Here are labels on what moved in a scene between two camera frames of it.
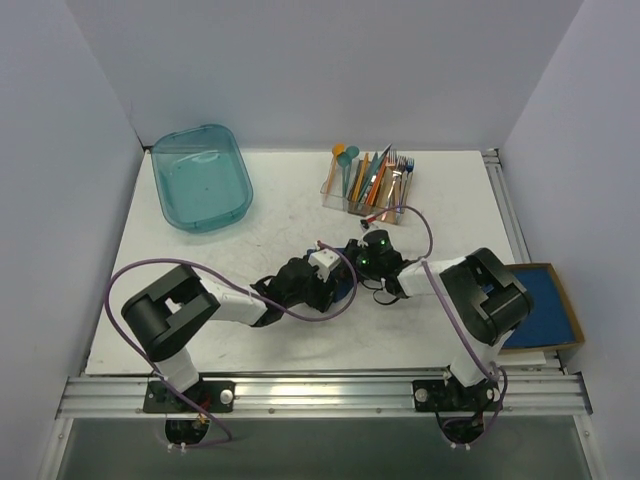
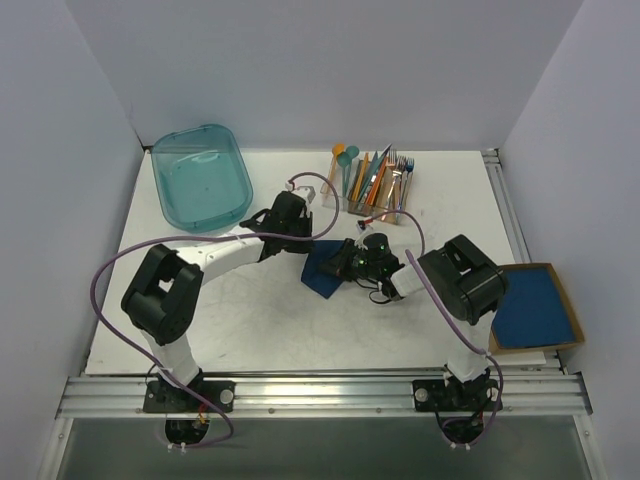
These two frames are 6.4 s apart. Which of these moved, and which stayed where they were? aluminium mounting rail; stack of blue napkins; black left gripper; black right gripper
Moved: black left gripper
Stayed: black right gripper; stack of blue napkins; aluminium mounting rail
